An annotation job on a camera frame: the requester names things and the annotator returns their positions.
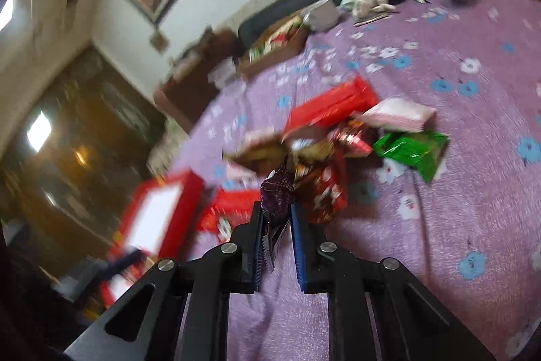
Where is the small red floral snack packet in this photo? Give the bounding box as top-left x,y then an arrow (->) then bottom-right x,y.
216,217 -> 234,243

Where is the cardboard box of snacks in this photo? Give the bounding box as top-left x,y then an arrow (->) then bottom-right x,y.
237,11 -> 310,80

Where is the white cloth bundle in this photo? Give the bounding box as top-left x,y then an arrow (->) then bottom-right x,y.
339,0 -> 396,20

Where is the red rectangular snack box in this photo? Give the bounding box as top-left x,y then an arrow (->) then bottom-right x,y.
282,77 -> 379,136

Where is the clear plastic cup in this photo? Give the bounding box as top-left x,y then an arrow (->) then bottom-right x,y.
207,58 -> 239,91

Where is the pink small snack packet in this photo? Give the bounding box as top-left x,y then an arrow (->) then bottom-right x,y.
225,160 -> 257,180

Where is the dark purple snack packet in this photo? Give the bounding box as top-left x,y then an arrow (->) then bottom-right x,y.
258,157 -> 297,273

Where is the purple floral tablecloth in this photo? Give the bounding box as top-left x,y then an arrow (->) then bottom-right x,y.
171,0 -> 540,360

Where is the pink white snack packet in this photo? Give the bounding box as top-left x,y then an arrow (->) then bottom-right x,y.
358,97 -> 437,133

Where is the brown gold sesame packet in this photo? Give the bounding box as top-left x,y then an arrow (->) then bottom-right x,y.
222,127 -> 335,176

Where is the white ceramic mug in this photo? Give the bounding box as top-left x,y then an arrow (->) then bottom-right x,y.
301,0 -> 340,32

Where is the wooden glass cabinet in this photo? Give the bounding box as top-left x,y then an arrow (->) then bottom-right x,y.
1,46 -> 165,279

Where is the red white gift box tray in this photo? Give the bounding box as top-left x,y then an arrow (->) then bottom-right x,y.
99,168 -> 205,307

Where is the brown armchair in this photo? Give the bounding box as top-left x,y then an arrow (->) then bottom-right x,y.
153,26 -> 244,134

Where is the green snack packet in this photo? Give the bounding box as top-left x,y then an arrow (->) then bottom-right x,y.
372,130 -> 449,183

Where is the long red snack bar packet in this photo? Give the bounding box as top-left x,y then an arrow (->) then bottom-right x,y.
196,189 -> 259,237

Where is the small wall plaque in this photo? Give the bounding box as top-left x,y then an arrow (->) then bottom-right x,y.
149,29 -> 170,54

